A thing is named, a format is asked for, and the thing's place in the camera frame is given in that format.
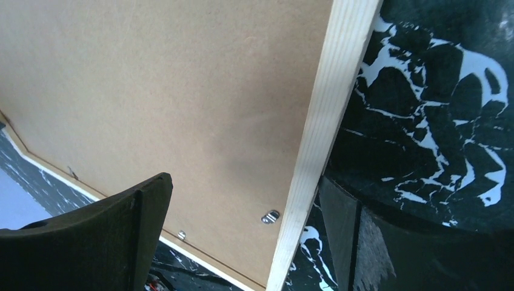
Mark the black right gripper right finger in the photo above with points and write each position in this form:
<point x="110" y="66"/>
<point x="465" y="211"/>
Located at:
<point x="375" y="246"/>

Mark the wooden picture frame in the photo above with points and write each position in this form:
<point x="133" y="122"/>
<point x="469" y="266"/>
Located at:
<point x="321" y="132"/>

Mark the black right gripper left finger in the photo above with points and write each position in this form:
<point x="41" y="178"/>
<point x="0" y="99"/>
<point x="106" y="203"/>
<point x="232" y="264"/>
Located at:
<point x="106" y="245"/>

